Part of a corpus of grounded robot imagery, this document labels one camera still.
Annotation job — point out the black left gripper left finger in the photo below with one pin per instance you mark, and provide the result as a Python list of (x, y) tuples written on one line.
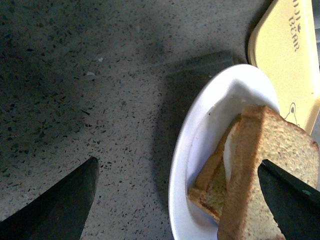
[(60, 213)]

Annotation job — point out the fried egg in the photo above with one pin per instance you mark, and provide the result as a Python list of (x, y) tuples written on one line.
[(228, 153)]

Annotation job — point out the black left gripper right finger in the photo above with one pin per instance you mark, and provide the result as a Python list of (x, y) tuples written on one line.
[(294, 205)]

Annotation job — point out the yellow bear tray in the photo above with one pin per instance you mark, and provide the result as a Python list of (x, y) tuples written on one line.
[(283, 45)]

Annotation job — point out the white round plate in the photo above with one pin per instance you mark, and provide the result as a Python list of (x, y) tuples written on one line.
[(208, 118)]

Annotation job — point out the toast slice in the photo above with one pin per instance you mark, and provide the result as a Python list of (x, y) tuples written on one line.
[(263, 134), (209, 190)]

